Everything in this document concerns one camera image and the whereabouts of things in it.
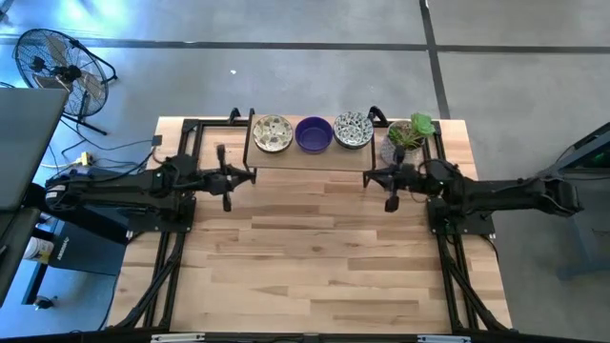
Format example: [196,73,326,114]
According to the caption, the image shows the black caster wheel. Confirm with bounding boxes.
[32,294,58,311]

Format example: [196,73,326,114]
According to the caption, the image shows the succulent in patterned white pot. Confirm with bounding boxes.
[379,111,437,169]

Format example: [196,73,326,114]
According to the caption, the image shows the black computer tower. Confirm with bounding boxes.
[47,167,132,277]

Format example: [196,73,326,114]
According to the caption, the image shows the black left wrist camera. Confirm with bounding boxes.
[193,166,223,194]

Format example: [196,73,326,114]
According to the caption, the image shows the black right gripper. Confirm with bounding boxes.
[366,145,431,214]

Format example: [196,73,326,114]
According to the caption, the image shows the black floor fan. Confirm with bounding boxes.
[12,27,118,137]

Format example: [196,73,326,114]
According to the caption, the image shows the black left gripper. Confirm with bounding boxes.
[194,143,257,214]

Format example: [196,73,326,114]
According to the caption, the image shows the black stand beam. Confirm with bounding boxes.
[21,183,132,245]

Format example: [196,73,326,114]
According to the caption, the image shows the white and yellow container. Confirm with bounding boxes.
[22,235,56,265]

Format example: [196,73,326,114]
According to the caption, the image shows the black aluminium rig frame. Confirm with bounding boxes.
[102,105,516,343]

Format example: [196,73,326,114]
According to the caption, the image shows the purple bowl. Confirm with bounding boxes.
[295,116,334,154]

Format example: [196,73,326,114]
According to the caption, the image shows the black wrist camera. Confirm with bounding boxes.
[402,164,430,192]
[193,166,223,194]

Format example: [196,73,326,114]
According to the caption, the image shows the wooden riser shelf, black legs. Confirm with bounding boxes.
[242,108,377,189]

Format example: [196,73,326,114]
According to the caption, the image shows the white metal bracket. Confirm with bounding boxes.
[150,333,206,343]
[417,334,472,343]

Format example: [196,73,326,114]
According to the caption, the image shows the yellow speckled ceramic bowl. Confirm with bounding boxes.
[252,113,295,154]

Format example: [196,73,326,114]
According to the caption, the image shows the teal bowl with pebbled inside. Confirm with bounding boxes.
[332,110,376,151]

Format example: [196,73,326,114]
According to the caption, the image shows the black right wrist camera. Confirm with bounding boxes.
[402,164,430,192]

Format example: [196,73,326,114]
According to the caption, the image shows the dark grey panel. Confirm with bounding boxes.
[0,207,43,309]

